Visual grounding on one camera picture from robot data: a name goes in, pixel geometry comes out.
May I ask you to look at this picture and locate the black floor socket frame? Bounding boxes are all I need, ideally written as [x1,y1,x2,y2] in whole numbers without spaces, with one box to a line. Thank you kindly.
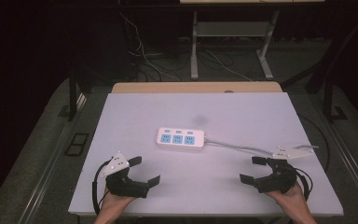
[63,133,90,157]

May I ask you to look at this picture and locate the white floor cable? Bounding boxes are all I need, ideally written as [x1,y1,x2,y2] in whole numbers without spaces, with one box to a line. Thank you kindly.
[118,11,181,82]
[205,49,254,82]

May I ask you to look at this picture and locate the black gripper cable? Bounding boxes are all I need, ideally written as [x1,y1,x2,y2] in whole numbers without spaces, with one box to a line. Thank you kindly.
[294,167,314,203]
[91,159,112,217]

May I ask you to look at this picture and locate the person's left hand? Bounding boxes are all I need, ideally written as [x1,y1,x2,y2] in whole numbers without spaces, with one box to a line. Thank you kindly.
[100,186,137,218]

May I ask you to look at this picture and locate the black metal stand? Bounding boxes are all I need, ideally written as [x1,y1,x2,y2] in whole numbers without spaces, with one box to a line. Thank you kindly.
[58,59,90,122]
[306,12,358,123]

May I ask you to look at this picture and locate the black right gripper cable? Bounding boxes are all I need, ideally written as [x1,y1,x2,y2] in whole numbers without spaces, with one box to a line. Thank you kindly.
[294,167,314,203]

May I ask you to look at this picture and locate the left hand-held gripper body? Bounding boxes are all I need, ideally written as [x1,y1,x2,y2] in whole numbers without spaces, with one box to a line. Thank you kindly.
[100,151,149,199]

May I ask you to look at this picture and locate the white metal desk frame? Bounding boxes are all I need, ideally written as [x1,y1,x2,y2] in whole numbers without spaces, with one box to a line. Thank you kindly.
[189,8,282,81]

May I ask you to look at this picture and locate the white power strip blue sockets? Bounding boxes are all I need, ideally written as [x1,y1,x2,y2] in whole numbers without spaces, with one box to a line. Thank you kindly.
[156,127,206,153]

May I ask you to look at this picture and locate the black floor cable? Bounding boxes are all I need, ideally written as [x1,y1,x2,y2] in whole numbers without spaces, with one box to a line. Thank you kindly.
[297,113,331,174]

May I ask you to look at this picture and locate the person's right hand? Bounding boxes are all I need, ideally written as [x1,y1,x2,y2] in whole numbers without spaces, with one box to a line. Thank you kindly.
[265,181,310,217]

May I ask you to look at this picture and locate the white power strip cable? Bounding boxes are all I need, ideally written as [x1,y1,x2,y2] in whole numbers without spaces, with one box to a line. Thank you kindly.
[203,137,320,157]

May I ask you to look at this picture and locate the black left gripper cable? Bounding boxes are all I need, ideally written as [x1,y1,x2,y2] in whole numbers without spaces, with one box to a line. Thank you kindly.
[91,159,112,217]

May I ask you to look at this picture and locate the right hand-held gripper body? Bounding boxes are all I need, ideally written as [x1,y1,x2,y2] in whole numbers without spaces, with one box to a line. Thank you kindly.
[254,146,315,194]

